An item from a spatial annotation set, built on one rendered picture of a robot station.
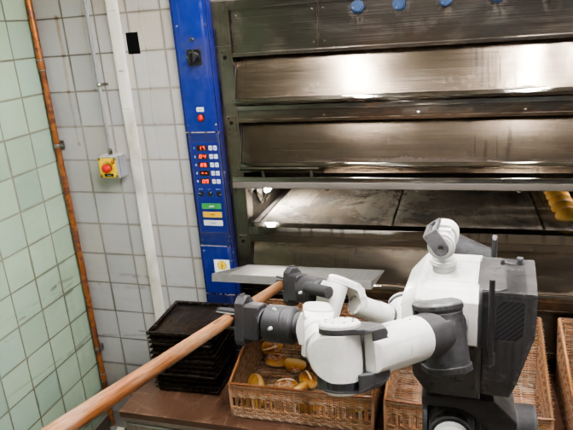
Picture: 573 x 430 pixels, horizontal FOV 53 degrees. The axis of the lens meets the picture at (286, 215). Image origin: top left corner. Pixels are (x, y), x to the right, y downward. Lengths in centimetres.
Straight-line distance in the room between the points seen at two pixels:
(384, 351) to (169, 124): 169
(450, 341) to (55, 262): 204
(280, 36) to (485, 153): 89
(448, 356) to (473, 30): 130
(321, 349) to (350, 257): 140
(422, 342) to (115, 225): 192
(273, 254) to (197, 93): 76
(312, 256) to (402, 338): 141
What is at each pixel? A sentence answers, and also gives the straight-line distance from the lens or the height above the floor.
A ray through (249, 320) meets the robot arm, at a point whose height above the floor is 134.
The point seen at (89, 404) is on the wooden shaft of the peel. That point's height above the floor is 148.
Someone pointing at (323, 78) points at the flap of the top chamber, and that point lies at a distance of 226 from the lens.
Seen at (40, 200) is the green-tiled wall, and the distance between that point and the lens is 276.
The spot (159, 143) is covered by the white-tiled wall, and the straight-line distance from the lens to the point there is 256.
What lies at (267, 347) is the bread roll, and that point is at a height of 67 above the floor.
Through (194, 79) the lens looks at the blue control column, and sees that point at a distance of 240.
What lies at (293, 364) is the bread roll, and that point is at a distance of 250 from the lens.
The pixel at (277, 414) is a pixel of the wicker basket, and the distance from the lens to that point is 229.
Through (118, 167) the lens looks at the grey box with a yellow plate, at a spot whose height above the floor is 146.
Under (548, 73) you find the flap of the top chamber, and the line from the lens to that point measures 223.
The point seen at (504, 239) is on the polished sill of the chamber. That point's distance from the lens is 236.
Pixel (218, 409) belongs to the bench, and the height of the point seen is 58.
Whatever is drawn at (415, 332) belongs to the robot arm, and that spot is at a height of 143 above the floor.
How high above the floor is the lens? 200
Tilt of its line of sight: 18 degrees down
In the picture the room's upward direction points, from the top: 4 degrees counter-clockwise
